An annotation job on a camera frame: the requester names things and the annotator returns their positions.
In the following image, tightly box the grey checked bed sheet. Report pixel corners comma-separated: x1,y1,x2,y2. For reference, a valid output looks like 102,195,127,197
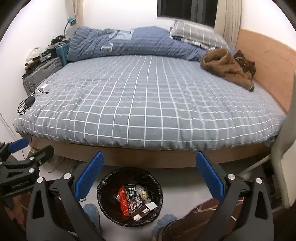
14,56,285,150

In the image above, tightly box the black lined trash bin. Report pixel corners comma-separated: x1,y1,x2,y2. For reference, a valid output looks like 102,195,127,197
97,167,163,227

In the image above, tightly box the black power adapter cable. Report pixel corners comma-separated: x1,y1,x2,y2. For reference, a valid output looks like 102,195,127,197
16,92,37,115

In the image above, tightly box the blue fuzzy slipper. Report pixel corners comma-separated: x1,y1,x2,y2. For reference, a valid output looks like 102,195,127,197
83,203,102,233
152,214,177,237

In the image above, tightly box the blue striped duvet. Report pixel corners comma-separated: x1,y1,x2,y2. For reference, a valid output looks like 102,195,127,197
67,26,206,62

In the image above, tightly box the beige curtain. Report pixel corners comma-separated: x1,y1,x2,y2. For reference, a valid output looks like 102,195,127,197
214,0,242,48

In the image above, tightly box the red snack wrapper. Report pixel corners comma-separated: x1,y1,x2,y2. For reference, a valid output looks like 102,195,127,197
118,186,130,217

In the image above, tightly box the dark diamond pattern cushion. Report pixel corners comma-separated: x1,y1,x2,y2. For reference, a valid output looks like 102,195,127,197
234,50,256,79

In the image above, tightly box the grey suitcase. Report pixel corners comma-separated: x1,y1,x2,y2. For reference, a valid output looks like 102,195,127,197
22,57,62,95

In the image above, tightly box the teal desk lamp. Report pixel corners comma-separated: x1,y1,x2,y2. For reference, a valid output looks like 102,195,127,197
64,16,76,37

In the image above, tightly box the teal suitcase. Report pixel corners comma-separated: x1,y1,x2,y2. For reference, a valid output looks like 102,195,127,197
56,43,70,67

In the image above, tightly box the brown fleece garment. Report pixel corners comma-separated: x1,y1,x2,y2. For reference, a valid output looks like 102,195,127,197
200,48,254,92

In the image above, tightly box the white helmet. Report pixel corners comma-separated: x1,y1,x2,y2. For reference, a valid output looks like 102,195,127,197
26,46,44,63

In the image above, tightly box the small black sachet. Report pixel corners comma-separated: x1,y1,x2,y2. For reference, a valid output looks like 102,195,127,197
125,184,137,201

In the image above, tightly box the dark window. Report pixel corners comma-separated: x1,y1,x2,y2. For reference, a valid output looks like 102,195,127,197
157,0,218,28

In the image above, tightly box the white charger with cable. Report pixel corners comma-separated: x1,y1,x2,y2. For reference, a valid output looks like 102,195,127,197
35,82,49,94

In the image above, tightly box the grey checked pillow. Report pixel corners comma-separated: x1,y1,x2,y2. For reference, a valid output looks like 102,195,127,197
170,21,229,51

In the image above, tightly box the wooden headboard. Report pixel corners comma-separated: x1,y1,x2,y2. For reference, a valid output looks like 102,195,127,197
236,29,295,112

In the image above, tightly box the brown cookie box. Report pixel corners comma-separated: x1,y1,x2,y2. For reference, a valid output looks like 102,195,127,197
128,195,158,221

